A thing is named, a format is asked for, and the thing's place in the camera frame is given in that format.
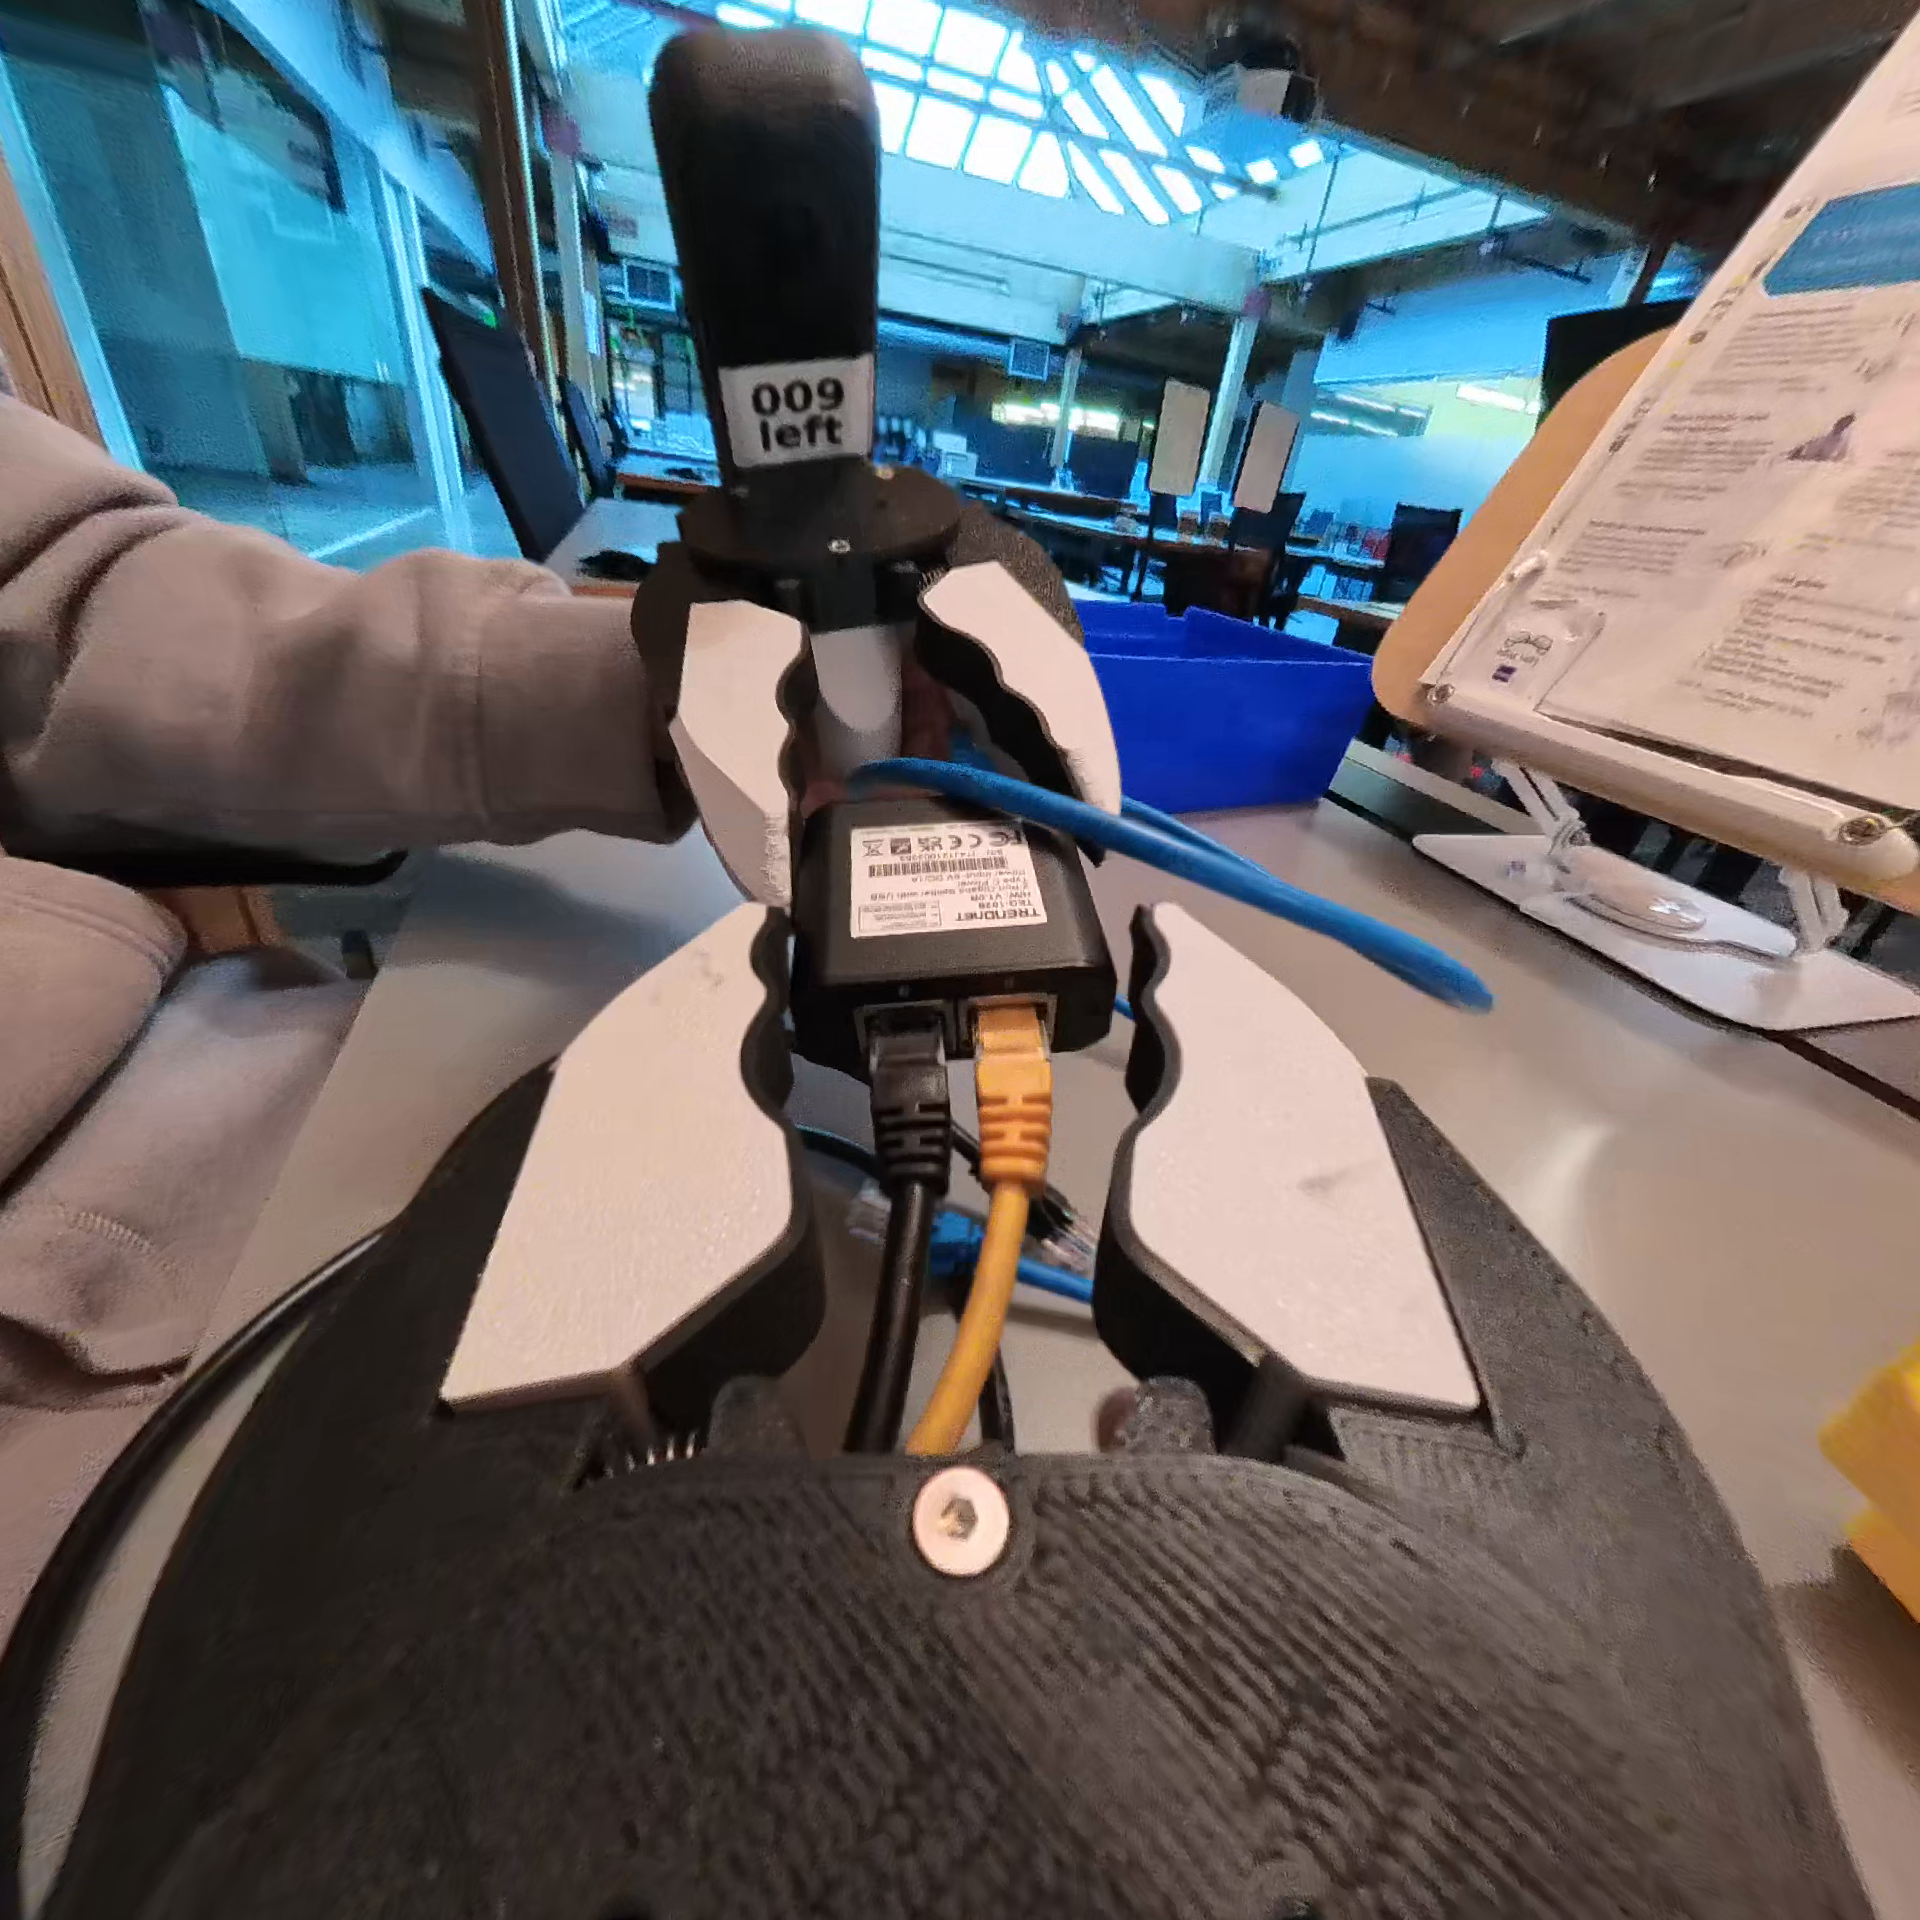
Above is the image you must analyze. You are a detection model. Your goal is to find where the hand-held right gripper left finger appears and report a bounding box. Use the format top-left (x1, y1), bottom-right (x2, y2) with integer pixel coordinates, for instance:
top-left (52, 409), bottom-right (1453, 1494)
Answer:
top-left (435, 901), bottom-right (829, 1421)

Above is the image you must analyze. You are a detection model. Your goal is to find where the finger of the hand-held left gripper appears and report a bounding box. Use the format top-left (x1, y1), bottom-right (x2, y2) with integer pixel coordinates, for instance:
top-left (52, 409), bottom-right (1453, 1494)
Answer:
top-left (662, 598), bottom-right (816, 912)
top-left (912, 560), bottom-right (1126, 869)

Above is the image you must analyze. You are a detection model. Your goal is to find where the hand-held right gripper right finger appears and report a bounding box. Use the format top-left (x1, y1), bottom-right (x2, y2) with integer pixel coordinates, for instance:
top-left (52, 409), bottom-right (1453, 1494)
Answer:
top-left (1093, 901), bottom-right (1487, 1421)

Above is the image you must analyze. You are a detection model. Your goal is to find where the yellow ethernet cable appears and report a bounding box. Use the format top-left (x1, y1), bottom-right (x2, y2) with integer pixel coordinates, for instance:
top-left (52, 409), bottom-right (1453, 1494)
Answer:
top-left (902, 1000), bottom-right (1055, 1456)

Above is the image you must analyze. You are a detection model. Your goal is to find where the black ethernet cable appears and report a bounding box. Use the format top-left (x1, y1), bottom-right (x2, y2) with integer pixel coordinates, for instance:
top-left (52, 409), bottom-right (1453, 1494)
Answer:
top-left (844, 1007), bottom-right (957, 1454)

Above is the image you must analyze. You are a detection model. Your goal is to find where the black ethernet splitter box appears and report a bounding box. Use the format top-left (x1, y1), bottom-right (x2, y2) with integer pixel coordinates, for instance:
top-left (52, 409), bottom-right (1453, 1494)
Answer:
top-left (786, 796), bottom-right (1119, 1081)

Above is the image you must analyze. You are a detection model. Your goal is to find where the blue ethernet cable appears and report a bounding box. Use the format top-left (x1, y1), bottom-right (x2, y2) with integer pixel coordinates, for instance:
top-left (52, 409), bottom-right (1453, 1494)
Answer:
top-left (848, 756), bottom-right (1494, 1308)

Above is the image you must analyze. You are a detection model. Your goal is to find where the yellow storage bin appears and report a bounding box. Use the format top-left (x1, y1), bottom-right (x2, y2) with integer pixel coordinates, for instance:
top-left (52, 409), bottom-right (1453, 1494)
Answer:
top-left (1819, 1342), bottom-right (1920, 1576)

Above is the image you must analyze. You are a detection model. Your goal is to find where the grey desk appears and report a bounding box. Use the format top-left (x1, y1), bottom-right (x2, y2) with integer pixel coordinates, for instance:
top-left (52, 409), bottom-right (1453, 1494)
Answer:
top-left (195, 796), bottom-right (1920, 1920)

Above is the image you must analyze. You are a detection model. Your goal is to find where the blue storage bin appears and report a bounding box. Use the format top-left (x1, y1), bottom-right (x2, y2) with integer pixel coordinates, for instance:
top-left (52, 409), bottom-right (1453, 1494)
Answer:
top-left (1077, 598), bottom-right (1374, 819)

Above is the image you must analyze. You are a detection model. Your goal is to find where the black monitor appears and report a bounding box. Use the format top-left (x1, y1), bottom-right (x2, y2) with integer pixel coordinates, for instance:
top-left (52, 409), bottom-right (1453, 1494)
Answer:
top-left (421, 285), bottom-right (588, 565)

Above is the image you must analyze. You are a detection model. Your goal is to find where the lens wipe packet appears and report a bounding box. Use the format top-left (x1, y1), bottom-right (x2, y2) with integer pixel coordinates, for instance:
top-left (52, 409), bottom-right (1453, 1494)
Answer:
top-left (1476, 622), bottom-right (1596, 711)

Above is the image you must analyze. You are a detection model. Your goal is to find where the ceiling projector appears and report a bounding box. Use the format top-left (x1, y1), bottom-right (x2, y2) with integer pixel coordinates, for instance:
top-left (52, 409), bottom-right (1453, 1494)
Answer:
top-left (1206, 36), bottom-right (1320, 126)

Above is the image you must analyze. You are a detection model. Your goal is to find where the printed instruction sheet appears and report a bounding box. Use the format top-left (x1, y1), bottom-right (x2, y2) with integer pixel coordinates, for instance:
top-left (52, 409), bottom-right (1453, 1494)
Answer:
top-left (1416, 0), bottom-right (1920, 812)

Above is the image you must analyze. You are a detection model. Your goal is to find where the thin black cable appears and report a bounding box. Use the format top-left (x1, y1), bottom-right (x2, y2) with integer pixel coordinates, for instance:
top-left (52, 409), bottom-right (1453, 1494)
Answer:
top-left (0, 1223), bottom-right (400, 1801)

